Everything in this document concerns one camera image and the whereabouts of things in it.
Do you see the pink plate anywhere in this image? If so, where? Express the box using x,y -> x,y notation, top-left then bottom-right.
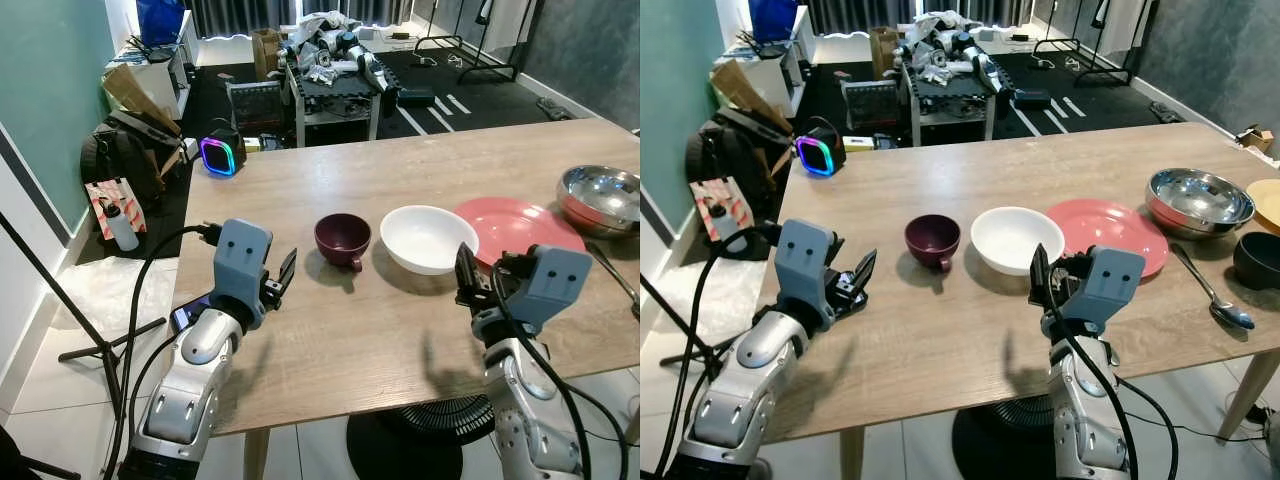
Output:
1044,198 -> 1170,280
453,197 -> 588,267

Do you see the white bowl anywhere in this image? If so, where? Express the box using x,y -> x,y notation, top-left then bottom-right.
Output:
970,206 -> 1067,277
380,205 -> 480,276

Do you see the dark purple cup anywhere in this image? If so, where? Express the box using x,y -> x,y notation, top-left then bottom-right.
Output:
905,214 -> 962,274
314,213 -> 372,273

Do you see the wooden dining table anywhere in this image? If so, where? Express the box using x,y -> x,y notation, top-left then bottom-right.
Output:
745,122 -> 1280,480
170,118 -> 641,480

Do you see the metal spoon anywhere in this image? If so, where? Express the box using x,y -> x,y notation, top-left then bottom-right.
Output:
1168,243 -> 1256,332
584,240 -> 641,321

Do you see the stainless steel bowl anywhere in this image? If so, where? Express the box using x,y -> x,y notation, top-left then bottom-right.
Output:
1146,168 -> 1256,241
556,165 -> 641,239

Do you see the white water bottle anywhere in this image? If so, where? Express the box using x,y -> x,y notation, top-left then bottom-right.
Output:
702,196 -> 743,251
103,200 -> 142,253

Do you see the black tripod stand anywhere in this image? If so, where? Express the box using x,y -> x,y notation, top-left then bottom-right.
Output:
640,272 -> 763,373
0,210 -> 169,423

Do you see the red and white bag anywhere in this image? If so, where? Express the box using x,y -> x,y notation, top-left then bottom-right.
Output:
690,177 -> 753,241
85,178 -> 149,241

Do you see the black backpack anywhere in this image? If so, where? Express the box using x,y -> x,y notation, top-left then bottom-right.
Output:
685,116 -> 793,206
80,113 -> 187,216

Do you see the black crate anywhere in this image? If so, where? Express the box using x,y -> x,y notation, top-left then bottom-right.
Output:
227,80 -> 292,137
840,78 -> 907,137

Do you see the black bowl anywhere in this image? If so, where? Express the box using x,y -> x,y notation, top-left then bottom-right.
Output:
1232,231 -> 1280,292

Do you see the yellow plate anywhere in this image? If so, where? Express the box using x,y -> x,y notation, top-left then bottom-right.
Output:
1246,179 -> 1280,237

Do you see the cart with robot parts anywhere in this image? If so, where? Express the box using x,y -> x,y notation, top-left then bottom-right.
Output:
893,10 -> 1013,148
283,10 -> 403,148

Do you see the black clothes rack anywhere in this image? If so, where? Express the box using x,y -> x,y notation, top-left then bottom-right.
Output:
413,0 -> 547,85
1030,0 -> 1163,87

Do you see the brown cardboard piece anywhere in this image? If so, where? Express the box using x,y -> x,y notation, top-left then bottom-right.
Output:
710,57 -> 793,138
102,63 -> 183,138

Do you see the white cabinet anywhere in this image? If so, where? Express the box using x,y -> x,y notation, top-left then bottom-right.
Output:
715,8 -> 817,121
108,10 -> 201,123

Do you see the small cardboard box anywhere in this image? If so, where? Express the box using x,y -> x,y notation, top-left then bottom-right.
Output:
1236,124 -> 1277,157

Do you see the dark grey curtain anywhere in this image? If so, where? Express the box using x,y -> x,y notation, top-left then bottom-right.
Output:
805,0 -> 1011,37
185,0 -> 401,39

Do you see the blue bag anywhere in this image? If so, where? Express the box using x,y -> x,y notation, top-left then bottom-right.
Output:
137,0 -> 189,47
748,0 -> 802,44

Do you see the grey-blue left wrist camera mount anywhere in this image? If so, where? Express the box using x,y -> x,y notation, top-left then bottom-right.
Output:
212,218 -> 274,328
774,218 -> 838,331

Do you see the grey-blue wrist camera mount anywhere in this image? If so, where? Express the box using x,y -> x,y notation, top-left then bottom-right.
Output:
1064,245 -> 1147,338
774,218 -> 838,331
212,218 -> 274,328
508,243 -> 594,337

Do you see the grey-blue right wrist camera mount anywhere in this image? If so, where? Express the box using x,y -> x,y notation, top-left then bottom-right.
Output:
508,243 -> 594,337
1064,245 -> 1147,338

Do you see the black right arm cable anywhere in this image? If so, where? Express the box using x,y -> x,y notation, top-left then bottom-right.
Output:
488,268 -> 631,480
1045,298 -> 1183,480

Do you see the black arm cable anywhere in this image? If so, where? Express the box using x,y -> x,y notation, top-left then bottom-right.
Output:
103,223 -> 223,480
1045,298 -> 1183,480
652,221 -> 783,480
488,268 -> 631,480

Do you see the black cube with rainbow ring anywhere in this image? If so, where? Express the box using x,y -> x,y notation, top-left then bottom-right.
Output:
199,127 -> 248,179
795,126 -> 848,179

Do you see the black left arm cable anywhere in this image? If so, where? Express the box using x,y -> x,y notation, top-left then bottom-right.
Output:
103,223 -> 223,480
652,221 -> 783,480

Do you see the black floor plug cable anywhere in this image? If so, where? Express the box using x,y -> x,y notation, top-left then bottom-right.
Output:
1150,402 -> 1280,453

